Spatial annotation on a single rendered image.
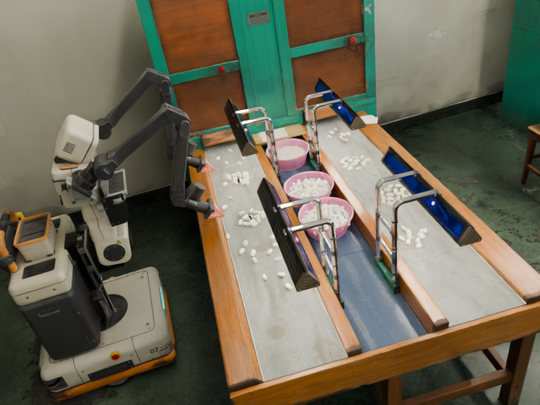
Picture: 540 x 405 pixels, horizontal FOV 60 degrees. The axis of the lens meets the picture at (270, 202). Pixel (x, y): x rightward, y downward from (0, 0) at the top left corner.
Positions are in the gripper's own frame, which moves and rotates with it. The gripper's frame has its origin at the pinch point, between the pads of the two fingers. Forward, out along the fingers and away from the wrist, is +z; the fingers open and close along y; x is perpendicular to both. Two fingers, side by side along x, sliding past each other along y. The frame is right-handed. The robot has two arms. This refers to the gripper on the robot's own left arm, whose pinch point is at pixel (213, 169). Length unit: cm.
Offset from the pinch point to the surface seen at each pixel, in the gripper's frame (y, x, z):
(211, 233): -45.0, 12.7, -0.5
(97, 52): 127, 2, -73
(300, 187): -22.0, -18.4, 40.6
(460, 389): -127, -1, 99
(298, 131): 38, -31, 51
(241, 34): 49, -65, -8
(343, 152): 5, -40, 67
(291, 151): 21, -22, 46
